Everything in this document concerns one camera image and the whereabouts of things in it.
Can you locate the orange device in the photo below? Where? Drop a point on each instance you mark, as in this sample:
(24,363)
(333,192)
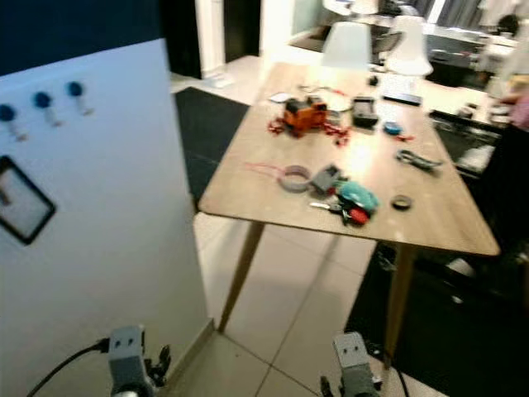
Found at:
(304,116)

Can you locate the white pillar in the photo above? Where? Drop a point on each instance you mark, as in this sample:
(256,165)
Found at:
(209,37)

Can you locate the black framed tablet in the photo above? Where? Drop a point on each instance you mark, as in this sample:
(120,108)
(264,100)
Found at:
(21,203)

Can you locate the person in dark clothes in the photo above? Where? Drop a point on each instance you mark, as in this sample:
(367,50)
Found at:
(508,182)

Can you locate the black boxy device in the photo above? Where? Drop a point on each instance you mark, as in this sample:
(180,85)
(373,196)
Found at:
(364,112)

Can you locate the black metal chair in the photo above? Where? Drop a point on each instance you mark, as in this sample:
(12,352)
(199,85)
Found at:
(384,41)

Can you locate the black table mat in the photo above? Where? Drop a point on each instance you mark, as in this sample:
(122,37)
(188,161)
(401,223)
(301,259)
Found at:
(459,136)

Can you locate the grey tape roll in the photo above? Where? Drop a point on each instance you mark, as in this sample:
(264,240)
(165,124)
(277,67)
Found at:
(295,188)

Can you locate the dark flat keyboard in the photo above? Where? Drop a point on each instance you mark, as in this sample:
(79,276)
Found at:
(401,98)

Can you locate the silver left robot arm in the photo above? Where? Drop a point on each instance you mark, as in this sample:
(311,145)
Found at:
(130,393)

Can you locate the silver key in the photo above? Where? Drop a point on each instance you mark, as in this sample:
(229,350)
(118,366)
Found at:
(319,206)

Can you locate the white magnetic board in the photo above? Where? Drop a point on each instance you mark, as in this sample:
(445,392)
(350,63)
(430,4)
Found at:
(107,265)

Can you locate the grey hand tool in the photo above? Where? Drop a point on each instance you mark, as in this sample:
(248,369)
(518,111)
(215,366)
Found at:
(416,159)

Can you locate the red key fob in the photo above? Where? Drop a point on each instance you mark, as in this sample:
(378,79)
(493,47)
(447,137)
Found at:
(359,217)

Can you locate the small white card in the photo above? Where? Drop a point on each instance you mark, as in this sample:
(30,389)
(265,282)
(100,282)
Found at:
(279,97)

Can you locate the blue magnetic hook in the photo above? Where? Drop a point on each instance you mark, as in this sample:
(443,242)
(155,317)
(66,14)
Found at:
(77,88)
(7,112)
(41,100)

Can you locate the wooden table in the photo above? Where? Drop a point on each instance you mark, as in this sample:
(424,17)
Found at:
(413,223)

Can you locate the blue tape roll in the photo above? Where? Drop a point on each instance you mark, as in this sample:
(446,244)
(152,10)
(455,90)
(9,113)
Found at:
(393,128)

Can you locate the white plastic shell chair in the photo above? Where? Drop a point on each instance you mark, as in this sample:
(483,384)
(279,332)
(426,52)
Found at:
(345,45)
(409,48)

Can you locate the black floor mat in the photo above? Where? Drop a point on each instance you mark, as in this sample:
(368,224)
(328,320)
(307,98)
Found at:
(446,347)
(202,132)

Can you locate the small grey box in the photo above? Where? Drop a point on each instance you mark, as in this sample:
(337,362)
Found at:
(325,179)

